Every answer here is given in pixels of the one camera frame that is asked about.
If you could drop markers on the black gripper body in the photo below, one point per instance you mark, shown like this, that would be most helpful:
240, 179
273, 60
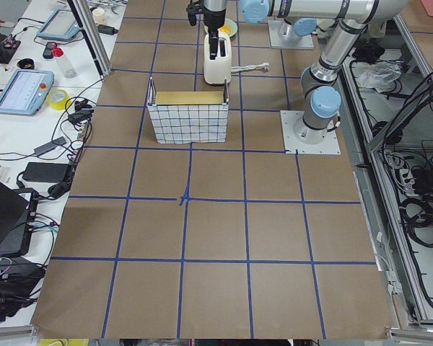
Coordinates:
214, 21

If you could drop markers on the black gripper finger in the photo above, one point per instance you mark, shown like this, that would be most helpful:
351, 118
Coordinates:
213, 46

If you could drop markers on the white two-slot toaster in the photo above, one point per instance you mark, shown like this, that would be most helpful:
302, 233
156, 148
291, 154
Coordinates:
218, 71

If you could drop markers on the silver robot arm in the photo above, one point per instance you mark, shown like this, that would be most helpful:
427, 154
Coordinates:
293, 29
322, 100

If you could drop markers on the yellow bread slice on plate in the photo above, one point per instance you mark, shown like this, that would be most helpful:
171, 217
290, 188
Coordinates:
226, 29

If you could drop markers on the light green plate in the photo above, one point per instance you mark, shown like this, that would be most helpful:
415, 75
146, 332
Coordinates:
232, 25

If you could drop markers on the white paper cup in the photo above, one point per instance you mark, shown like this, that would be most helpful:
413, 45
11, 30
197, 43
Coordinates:
100, 16

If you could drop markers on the blue teach pendant far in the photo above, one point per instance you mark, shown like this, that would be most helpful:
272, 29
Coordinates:
60, 26

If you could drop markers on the blue teach pendant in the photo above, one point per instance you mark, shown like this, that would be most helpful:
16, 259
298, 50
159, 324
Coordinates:
60, 26
25, 92

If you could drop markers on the clear bottle with red cap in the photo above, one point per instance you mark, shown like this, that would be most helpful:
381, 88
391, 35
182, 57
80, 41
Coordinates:
63, 62

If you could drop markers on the yellow tape roll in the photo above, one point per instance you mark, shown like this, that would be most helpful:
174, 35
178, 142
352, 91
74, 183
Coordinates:
58, 99

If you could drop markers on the crumpled white cloth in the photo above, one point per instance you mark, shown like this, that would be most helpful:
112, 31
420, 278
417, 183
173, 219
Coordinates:
381, 76

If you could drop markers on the black round bowl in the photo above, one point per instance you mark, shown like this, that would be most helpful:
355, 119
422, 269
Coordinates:
26, 63

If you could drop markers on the blue teach pendant near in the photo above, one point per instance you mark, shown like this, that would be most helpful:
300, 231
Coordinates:
25, 92

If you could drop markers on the black power adapter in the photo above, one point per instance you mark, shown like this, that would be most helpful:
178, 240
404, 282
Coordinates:
45, 172

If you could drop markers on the black laptop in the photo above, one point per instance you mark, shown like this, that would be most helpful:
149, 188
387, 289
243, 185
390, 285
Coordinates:
17, 212

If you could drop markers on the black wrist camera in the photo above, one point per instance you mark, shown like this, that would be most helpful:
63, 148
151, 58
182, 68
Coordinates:
193, 9

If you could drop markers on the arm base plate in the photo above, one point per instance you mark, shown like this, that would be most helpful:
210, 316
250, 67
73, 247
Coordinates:
300, 139
305, 43

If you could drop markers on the wire basket with checkered cloth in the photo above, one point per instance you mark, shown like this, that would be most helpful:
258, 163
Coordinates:
188, 117

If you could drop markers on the aluminium frame post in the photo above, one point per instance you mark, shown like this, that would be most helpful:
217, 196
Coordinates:
87, 25

